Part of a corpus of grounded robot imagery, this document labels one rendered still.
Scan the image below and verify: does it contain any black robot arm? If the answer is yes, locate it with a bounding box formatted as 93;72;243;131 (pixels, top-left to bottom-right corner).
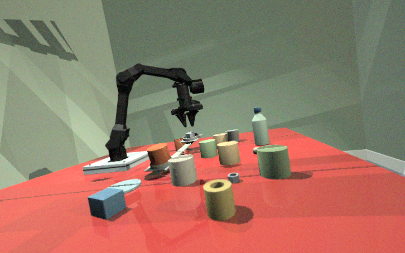
105;64;204;163

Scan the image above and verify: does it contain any grey bottle with dark blue cap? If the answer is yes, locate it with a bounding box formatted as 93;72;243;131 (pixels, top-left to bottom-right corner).
252;107;270;145

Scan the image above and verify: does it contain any grey hex nut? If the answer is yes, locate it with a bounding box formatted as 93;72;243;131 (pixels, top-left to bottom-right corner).
228;173;239;183

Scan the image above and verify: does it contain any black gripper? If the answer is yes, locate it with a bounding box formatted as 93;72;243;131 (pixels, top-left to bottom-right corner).
171;94;203;127

